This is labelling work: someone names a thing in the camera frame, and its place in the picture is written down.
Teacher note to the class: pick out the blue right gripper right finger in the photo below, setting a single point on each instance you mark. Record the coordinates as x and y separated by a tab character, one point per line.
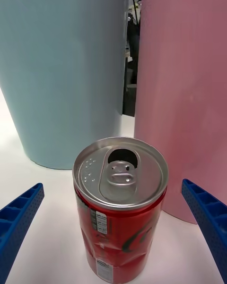
210	220

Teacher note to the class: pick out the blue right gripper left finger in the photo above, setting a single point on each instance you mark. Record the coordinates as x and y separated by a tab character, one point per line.
16	220

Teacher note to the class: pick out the red drink can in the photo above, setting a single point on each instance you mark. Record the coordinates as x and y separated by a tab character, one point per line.
118	229

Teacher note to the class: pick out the pink plastic bin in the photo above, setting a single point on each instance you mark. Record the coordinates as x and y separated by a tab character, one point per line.
184	99

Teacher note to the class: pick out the pale blue plastic bin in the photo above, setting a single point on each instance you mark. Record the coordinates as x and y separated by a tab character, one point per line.
61	75

